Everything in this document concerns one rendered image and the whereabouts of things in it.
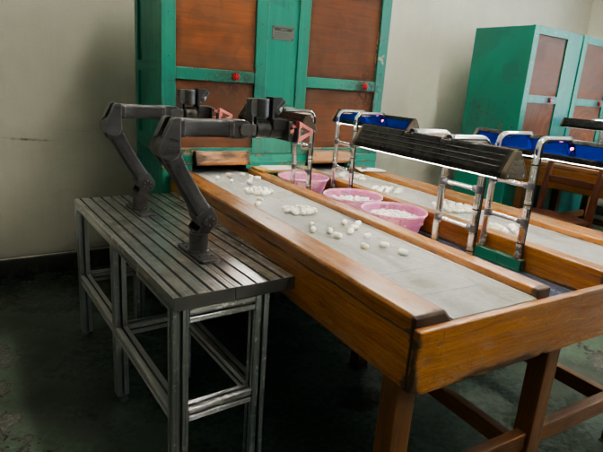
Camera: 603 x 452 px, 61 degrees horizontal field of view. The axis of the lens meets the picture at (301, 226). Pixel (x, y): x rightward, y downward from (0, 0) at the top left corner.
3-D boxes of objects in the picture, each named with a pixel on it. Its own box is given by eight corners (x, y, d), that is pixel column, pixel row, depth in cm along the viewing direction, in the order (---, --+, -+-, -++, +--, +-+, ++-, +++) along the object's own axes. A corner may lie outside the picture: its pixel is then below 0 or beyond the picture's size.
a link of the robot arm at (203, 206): (212, 218, 169) (164, 132, 152) (221, 222, 164) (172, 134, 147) (196, 228, 167) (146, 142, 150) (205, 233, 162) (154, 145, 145)
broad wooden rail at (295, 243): (404, 393, 113) (415, 317, 108) (170, 204, 262) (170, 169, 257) (442, 380, 119) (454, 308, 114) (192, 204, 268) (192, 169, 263)
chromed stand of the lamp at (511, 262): (518, 273, 168) (545, 136, 156) (471, 254, 184) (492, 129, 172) (554, 265, 177) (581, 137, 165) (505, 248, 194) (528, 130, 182)
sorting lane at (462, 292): (452, 326, 115) (453, 318, 114) (192, 178, 264) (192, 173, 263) (536, 306, 130) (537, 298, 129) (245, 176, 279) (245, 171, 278)
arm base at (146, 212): (141, 186, 221) (124, 187, 217) (156, 196, 205) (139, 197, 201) (141, 204, 223) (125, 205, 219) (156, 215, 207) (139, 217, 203)
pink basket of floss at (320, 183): (319, 202, 249) (321, 183, 247) (269, 195, 256) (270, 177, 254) (333, 192, 274) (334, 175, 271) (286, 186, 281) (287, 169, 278)
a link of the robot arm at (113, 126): (173, 104, 214) (98, 100, 197) (181, 106, 207) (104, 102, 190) (173, 134, 217) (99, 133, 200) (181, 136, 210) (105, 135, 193)
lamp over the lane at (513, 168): (504, 180, 120) (510, 150, 118) (351, 144, 171) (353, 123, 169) (526, 179, 124) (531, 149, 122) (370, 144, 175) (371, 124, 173)
